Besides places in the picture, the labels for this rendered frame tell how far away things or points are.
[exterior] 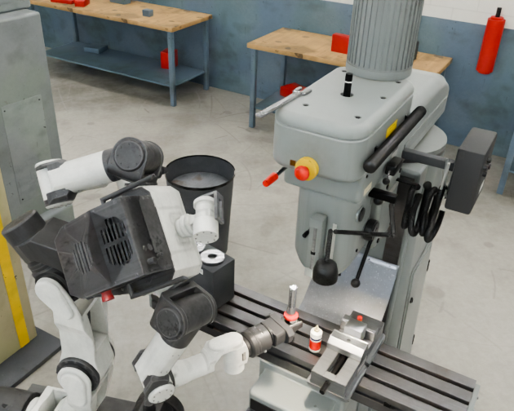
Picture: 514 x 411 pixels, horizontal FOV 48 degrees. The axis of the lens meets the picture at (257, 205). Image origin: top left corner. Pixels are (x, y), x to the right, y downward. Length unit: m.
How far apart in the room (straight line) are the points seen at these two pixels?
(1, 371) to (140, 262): 2.19
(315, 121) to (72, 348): 1.03
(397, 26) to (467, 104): 4.34
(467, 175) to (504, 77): 4.10
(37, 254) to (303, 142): 0.79
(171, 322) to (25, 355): 2.13
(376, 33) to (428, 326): 2.39
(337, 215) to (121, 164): 0.63
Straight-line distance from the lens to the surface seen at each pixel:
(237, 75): 6.96
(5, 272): 3.26
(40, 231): 1.72
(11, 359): 3.54
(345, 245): 1.75
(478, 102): 6.00
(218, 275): 2.12
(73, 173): 1.63
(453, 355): 3.64
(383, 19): 1.72
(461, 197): 1.87
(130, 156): 1.52
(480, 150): 1.83
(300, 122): 1.46
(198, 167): 4.12
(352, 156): 1.45
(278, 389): 2.11
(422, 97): 2.10
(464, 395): 2.08
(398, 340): 2.58
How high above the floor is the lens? 2.44
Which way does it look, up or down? 31 degrees down
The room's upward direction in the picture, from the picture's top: 2 degrees clockwise
